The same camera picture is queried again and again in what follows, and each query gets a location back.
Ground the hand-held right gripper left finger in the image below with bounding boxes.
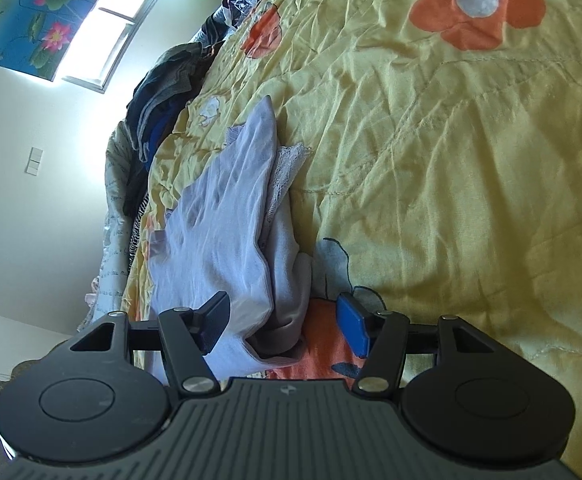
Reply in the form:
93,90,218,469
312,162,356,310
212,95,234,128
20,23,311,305
68,292,232,402

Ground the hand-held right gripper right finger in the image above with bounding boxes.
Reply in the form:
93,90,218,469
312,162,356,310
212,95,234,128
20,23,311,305
336,292,504,399

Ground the white lace-trimmed garment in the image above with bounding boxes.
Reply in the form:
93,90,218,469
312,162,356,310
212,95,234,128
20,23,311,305
148,95,318,381

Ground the pile of dark clothes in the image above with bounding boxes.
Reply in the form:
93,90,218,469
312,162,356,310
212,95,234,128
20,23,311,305
123,10,244,217

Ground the cream printed quilt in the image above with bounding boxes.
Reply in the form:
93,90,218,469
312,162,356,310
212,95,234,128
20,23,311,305
82,120,148,333

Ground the yellow floral blanket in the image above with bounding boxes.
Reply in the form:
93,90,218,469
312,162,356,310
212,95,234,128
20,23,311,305
120,0,582,461

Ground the bright window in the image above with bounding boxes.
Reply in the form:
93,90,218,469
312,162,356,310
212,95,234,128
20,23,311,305
54,0,184,94

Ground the white light switch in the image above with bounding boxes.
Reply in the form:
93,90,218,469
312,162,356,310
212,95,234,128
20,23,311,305
25,146,45,177

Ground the blue lotus wall poster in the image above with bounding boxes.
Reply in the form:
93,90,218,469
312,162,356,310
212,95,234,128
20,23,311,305
0,0,122,82

